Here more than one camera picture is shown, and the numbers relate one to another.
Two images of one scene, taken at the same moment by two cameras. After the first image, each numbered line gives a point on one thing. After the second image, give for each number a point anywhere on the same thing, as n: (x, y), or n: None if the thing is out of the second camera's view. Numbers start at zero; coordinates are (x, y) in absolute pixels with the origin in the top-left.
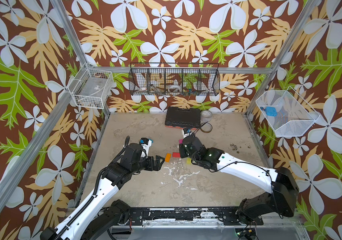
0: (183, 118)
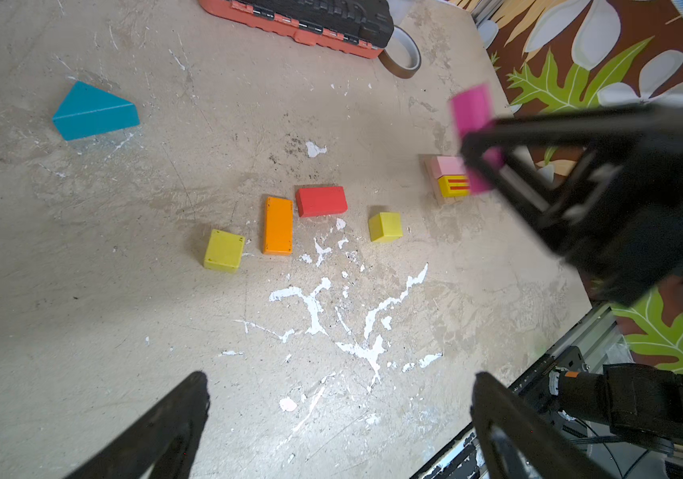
0: (360, 28)
